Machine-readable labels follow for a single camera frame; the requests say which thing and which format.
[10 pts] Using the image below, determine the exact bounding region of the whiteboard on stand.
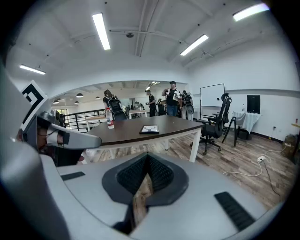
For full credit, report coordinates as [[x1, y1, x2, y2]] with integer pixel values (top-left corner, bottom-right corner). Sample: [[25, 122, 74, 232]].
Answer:
[[199, 83, 226, 123]]

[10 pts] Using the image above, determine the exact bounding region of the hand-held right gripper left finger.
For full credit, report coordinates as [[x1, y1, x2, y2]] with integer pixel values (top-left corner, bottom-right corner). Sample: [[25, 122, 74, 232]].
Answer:
[[41, 151, 150, 240]]

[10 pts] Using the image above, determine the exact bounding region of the black monitor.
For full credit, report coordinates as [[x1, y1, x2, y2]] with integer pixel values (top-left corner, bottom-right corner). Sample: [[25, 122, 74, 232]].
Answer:
[[246, 94, 261, 113]]

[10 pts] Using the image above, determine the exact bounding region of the black office chair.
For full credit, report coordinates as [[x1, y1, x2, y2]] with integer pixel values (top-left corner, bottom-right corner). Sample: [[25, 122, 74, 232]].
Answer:
[[190, 93, 233, 156], [202, 93, 232, 123]]

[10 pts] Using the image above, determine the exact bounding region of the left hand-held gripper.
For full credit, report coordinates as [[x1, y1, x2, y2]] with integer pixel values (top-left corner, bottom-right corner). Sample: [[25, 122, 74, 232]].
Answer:
[[0, 61, 102, 151]]

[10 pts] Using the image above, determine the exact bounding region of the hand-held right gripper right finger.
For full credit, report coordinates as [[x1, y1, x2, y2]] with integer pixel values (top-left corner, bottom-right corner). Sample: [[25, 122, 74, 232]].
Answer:
[[130, 151, 286, 240]]

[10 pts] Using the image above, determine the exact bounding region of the framed deer picture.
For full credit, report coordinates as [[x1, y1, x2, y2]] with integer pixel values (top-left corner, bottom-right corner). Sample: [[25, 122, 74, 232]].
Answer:
[[139, 124, 160, 135]]

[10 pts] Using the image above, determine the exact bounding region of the brown basket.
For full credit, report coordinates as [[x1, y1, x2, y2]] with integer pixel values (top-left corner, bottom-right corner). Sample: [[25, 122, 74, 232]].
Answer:
[[282, 134, 299, 160]]

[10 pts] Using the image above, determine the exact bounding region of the black bag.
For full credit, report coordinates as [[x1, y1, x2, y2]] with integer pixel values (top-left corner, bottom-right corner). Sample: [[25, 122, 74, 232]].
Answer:
[[237, 128, 253, 141]]

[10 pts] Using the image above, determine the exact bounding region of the white floor cable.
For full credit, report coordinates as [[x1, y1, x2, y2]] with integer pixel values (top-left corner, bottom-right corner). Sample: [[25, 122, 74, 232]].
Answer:
[[222, 149, 288, 178]]

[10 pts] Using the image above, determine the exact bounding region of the black metal railing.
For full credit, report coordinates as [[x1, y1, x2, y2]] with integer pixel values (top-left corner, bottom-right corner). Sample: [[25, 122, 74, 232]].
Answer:
[[62, 108, 106, 131]]

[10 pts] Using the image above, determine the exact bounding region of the white ceiling tube light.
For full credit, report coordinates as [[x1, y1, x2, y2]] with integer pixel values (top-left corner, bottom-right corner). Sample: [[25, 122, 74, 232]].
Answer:
[[91, 12, 111, 51], [180, 33, 210, 57], [232, 2, 270, 23], [19, 64, 46, 75]]

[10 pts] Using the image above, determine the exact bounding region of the black folding stand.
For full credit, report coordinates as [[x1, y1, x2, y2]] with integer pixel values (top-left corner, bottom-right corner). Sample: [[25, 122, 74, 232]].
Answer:
[[221, 116, 239, 148]]

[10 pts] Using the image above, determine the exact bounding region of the white-legged wooden table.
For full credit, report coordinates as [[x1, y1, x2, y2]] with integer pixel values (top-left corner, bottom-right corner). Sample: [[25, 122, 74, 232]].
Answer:
[[128, 109, 149, 120], [84, 114, 108, 131]]

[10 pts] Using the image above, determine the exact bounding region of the white cloth covered table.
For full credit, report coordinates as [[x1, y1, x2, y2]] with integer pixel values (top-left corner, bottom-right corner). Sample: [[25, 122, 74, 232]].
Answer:
[[232, 111, 263, 135]]

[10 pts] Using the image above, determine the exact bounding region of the plastic water bottle red cap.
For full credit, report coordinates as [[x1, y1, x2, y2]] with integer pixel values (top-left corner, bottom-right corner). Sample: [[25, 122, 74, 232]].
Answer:
[[105, 107, 115, 130]]

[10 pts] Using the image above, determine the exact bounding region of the black floor cable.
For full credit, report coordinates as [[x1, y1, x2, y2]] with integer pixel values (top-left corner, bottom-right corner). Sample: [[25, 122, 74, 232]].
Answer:
[[263, 161, 282, 203]]

